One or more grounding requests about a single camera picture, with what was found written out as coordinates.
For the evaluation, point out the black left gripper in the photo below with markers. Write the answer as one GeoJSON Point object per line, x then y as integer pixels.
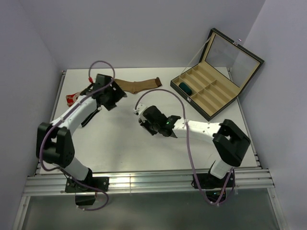
{"type": "Point", "coordinates": [118, 95]}

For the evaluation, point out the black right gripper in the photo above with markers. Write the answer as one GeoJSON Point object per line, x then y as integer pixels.
{"type": "Point", "coordinates": [144, 122]}

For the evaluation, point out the black white striped sock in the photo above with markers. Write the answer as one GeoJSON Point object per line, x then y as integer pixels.
{"type": "Point", "coordinates": [89, 118]}

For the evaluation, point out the brown long sock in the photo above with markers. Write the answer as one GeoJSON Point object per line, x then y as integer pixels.
{"type": "Point", "coordinates": [135, 87]}

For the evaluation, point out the green christmas bear sock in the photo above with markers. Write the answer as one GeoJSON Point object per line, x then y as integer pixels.
{"type": "Point", "coordinates": [184, 87]}

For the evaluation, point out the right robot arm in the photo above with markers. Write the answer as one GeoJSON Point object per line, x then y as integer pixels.
{"type": "Point", "coordinates": [229, 140]}

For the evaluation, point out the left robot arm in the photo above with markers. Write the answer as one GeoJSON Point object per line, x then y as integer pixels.
{"type": "Point", "coordinates": [54, 143]}

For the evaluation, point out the beige red reindeer sock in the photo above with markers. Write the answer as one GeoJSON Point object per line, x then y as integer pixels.
{"type": "Point", "coordinates": [72, 98]}

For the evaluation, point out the black compartment organizer box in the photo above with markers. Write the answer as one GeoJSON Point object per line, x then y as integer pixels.
{"type": "Point", "coordinates": [222, 73]}

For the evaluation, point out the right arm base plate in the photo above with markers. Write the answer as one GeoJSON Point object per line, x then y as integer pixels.
{"type": "Point", "coordinates": [208, 181]}

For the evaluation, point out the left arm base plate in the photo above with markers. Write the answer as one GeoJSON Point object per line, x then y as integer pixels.
{"type": "Point", "coordinates": [96, 184]}

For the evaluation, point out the aluminium frame rail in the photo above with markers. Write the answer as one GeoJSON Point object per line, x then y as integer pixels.
{"type": "Point", "coordinates": [144, 182]}

